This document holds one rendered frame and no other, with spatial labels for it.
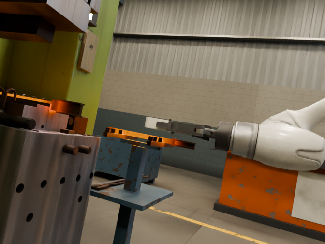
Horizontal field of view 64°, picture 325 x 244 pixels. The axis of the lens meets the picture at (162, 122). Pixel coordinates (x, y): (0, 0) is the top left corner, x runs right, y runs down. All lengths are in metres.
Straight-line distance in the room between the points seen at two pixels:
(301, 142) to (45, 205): 0.72
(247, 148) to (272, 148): 0.05
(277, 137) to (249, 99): 7.72
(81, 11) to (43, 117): 0.38
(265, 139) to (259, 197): 3.55
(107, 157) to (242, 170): 2.28
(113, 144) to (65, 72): 3.59
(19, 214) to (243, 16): 8.89
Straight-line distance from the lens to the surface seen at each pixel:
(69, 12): 0.95
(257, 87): 8.44
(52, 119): 0.91
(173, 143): 1.19
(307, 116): 0.83
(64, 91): 1.19
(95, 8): 1.06
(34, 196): 0.84
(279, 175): 4.16
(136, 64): 9.82
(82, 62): 1.21
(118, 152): 4.68
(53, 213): 0.94
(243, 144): 0.66
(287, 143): 0.66
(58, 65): 1.24
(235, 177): 4.19
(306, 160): 0.68
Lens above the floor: 0.97
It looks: 3 degrees up
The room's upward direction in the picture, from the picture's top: 11 degrees clockwise
